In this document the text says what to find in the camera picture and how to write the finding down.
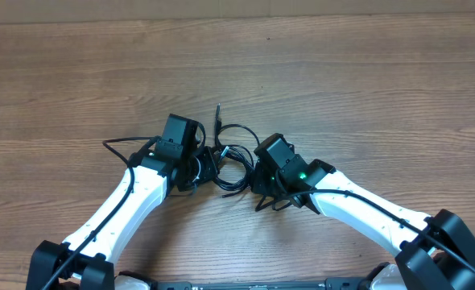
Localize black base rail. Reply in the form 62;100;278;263
116;275;383;290

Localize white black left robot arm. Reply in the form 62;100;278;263
26;140;217;290

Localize black USB-C cable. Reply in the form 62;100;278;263
213;103;261;154

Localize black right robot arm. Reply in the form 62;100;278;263
253;156;475;289

